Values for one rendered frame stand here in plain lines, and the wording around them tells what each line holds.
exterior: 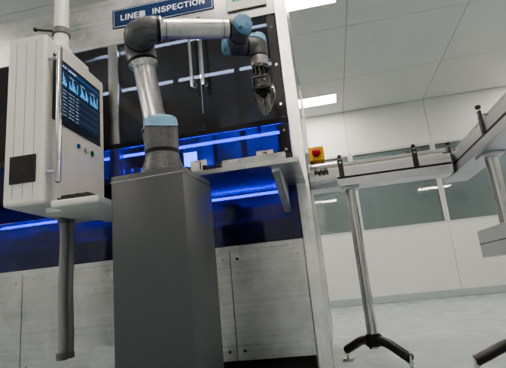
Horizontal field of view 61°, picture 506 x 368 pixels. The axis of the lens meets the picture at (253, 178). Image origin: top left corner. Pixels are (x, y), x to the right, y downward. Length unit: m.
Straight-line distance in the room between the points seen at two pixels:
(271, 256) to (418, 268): 4.82
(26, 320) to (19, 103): 1.10
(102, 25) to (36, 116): 0.95
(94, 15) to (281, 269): 1.80
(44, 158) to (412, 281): 5.61
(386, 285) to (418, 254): 0.63
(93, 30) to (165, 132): 1.39
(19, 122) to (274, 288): 1.30
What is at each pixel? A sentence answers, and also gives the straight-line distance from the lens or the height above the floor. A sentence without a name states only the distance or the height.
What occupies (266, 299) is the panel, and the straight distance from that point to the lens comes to 2.06.
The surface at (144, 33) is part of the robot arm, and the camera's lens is 1.72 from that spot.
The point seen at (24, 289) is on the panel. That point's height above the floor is 0.51.
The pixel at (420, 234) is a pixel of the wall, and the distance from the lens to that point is 6.77.
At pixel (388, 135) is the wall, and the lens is 7.03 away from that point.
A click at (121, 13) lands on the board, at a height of 1.99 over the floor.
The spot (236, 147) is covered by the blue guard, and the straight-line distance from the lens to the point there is 2.18.
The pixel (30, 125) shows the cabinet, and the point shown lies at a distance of 2.01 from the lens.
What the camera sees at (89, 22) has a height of 1.98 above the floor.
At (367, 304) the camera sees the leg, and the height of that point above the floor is 0.27.
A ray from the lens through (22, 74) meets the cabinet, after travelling 2.13.
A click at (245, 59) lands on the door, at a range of 2.37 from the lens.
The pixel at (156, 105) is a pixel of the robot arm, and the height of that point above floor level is 1.11.
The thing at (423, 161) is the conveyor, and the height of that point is 0.91.
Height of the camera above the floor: 0.40
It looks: 14 degrees up
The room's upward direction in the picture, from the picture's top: 6 degrees counter-clockwise
